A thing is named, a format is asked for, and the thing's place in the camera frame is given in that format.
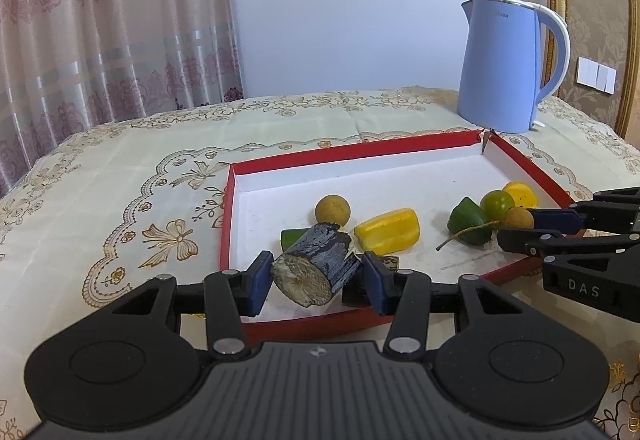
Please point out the red shallow cardboard tray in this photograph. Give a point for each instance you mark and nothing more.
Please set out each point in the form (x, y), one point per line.
(400, 180)

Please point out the light blue electric kettle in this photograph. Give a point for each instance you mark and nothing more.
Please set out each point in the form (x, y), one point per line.
(495, 64)

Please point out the small dark eggplant piece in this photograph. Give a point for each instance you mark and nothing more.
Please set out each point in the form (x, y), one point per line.
(356, 290)

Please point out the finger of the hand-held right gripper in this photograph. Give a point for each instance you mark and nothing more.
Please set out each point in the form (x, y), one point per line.
(555, 219)
(520, 242)

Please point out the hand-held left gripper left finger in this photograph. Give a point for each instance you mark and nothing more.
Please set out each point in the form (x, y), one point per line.
(257, 282)

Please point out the round yellow fruit piece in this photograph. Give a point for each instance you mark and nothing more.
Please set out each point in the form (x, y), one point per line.
(521, 194)

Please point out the stemless brown longan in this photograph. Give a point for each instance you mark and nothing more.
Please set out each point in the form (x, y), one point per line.
(332, 210)

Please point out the brown longan with long stem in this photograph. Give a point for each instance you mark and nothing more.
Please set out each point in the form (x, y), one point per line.
(517, 219)

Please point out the large dark eggplant piece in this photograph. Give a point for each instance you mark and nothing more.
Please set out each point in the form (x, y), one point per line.
(315, 265)

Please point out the embroidered cream tablecloth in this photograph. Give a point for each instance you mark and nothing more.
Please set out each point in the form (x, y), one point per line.
(125, 180)

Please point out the green pepper piece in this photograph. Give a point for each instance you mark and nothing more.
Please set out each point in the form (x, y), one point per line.
(465, 217)

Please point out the gold framed wall panel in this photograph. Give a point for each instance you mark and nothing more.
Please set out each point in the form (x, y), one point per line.
(585, 19)

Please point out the cucumber piece with end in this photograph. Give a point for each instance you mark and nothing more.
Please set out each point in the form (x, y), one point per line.
(291, 237)

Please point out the white wall switch panel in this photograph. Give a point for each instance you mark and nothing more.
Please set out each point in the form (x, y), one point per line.
(595, 74)

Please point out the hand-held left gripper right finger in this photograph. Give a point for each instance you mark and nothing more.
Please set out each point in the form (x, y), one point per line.
(375, 285)

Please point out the ridged yellow fruit piece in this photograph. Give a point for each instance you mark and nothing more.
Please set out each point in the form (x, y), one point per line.
(387, 230)

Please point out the patterned beige curtain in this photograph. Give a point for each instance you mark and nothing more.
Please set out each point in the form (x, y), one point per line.
(110, 29)

